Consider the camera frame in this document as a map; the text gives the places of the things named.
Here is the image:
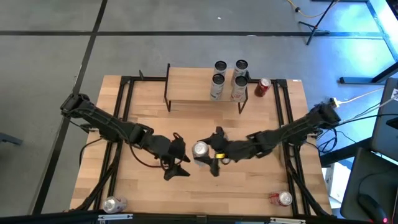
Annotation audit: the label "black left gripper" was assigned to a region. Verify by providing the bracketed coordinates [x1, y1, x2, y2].
[161, 138, 192, 182]

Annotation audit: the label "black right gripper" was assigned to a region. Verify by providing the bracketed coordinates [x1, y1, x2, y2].
[196, 126, 252, 177]

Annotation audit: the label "tall slim Celsius can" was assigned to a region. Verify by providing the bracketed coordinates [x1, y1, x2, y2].
[231, 59, 249, 86]
[213, 60, 228, 77]
[210, 73, 226, 101]
[229, 76, 249, 103]

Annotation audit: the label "red cola can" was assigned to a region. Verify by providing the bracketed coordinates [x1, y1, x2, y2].
[254, 77, 272, 98]
[268, 190, 294, 208]

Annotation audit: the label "white box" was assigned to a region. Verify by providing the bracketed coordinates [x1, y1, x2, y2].
[322, 161, 352, 205]

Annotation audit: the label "yellow white power strip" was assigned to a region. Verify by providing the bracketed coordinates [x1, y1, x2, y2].
[328, 96, 342, 109]

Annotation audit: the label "dark grey side desk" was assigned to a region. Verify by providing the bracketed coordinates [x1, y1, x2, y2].
[339, 147, 398, 222]

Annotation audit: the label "black tripod stand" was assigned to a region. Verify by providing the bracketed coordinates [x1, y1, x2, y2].
[297, 0, 340, 47]

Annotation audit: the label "black desk base bar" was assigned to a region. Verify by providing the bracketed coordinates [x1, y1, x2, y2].
[338, 62, 398, 85]

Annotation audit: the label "black computer mouse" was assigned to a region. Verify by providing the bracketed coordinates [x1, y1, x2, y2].
[356, 194, 389, 224]

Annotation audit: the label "dark grey chair leg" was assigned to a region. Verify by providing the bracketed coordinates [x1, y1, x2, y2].
[0, 132, 24, 147]

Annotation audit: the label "black mouse pad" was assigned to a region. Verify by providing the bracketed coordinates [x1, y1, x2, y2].
[357, 172, 398, 220]

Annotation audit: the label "grey monitor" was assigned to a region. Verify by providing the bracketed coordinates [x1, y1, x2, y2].
[371, 77, 398, 162]

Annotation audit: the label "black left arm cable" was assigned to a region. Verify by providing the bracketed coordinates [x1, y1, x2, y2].
[128, 143, 165, 169]

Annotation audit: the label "black front rail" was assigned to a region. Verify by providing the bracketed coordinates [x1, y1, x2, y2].
[0, 208, 369, 224]

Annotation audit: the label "wooden shelf with black frame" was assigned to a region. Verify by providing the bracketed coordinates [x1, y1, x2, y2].
[163, 63, 249, 114]

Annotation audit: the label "silver metal bracket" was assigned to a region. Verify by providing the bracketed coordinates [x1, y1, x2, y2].
[269, 217, 307, 224]
[97, 213, 134, 222]

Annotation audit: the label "black aluminium table frame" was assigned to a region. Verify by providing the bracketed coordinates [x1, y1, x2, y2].
[68, 70, 338, 218]

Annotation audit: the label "white cable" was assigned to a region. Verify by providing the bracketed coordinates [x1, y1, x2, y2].
[340, 88, 398, 106]

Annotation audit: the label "yellow cable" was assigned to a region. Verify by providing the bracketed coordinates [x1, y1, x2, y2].
[287, 0, 340, 19]

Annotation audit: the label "black floor cables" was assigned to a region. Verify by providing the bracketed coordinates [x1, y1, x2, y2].
[309, 101, 398, 156]

